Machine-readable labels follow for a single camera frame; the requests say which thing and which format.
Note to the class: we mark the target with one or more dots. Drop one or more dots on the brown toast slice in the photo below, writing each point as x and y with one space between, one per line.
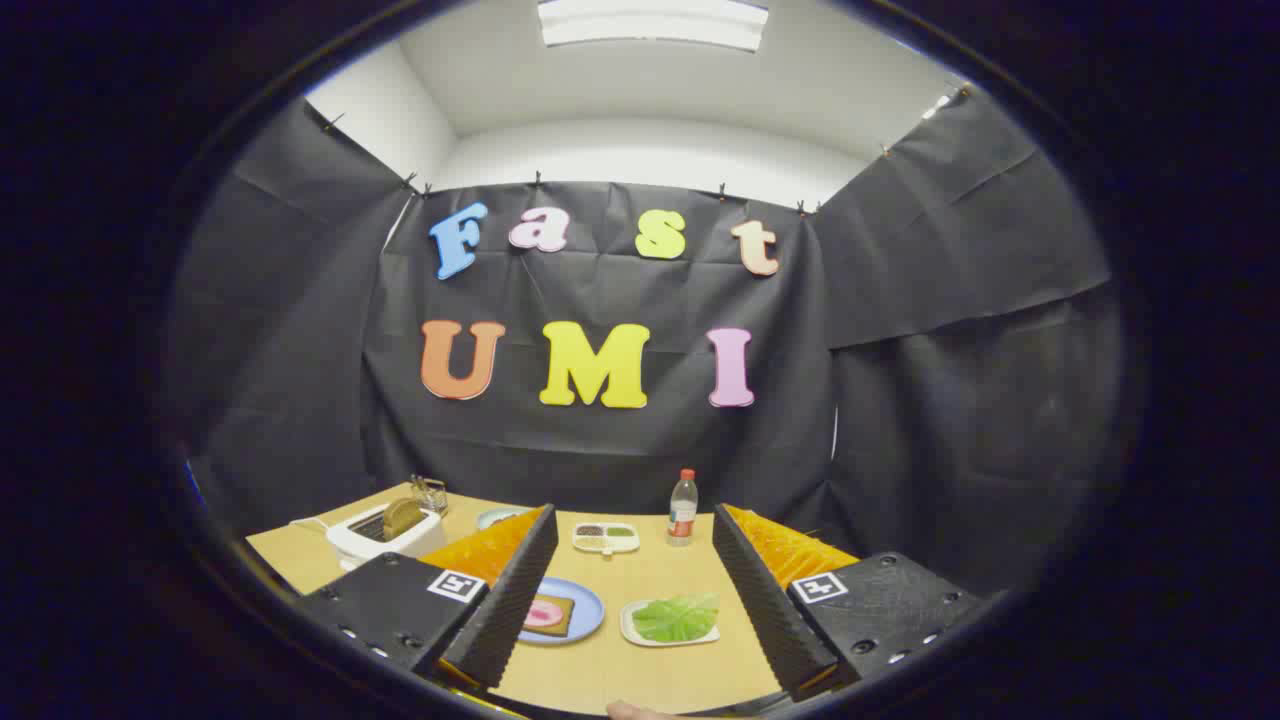
402 516

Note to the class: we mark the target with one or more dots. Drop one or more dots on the ceiling light panel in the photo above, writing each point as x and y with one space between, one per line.
650 25

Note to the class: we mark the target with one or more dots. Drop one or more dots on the pink ham slice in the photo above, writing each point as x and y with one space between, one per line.
543 613

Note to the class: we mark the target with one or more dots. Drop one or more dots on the blue round plate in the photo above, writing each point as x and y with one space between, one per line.
588 610

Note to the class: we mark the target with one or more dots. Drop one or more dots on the clear bottle with red cap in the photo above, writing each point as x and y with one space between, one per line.
683 515

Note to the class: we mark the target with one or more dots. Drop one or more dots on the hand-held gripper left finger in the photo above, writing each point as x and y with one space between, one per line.
510 600

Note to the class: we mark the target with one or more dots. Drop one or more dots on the pale green round plate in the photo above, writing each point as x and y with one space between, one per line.
495 517

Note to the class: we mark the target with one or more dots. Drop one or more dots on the white toaster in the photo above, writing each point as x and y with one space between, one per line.
400 548

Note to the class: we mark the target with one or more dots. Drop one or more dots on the green lettuce leaf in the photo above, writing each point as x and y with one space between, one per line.
675 618

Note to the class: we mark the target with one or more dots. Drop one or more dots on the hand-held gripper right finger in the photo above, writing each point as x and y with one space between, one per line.
765 600

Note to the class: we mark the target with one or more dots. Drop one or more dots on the bread slice under ham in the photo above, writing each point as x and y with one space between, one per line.
562 625

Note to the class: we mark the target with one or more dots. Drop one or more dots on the black backdrop cloth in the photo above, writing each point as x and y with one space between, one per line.
620 450

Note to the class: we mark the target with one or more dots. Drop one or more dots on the white square plate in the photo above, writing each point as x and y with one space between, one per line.
630 630

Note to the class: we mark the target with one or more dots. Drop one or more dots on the white divided tray with beans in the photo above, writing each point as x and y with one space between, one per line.
605 545

